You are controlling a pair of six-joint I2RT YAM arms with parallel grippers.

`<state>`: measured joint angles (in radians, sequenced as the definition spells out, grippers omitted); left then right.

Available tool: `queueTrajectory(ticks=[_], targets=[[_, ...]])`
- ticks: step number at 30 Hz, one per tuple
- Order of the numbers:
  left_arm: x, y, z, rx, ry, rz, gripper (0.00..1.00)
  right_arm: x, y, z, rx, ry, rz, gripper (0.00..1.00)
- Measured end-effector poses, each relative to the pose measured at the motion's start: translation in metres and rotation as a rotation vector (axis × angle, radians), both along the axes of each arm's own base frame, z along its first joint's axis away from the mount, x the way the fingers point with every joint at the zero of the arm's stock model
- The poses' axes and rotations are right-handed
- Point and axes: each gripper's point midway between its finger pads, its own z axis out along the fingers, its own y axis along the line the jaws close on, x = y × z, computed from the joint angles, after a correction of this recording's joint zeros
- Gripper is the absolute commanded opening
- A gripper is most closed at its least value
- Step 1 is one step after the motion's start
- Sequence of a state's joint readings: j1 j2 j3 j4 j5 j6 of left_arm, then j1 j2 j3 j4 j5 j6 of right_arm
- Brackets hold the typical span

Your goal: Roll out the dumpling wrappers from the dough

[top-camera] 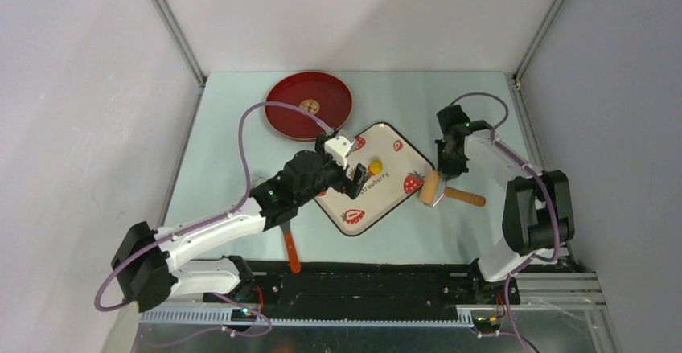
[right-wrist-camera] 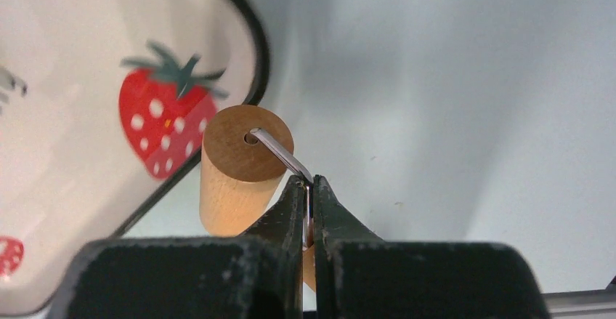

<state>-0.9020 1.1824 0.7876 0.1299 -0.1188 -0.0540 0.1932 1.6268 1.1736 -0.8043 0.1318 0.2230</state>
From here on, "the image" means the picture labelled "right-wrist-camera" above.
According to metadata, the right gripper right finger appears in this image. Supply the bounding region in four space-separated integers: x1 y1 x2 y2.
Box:
312 175 549 318

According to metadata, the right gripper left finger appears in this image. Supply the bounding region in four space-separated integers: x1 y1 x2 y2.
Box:
47 176 306 318

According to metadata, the white strawberry print tray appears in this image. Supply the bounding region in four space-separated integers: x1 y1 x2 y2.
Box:
1 0 270 316

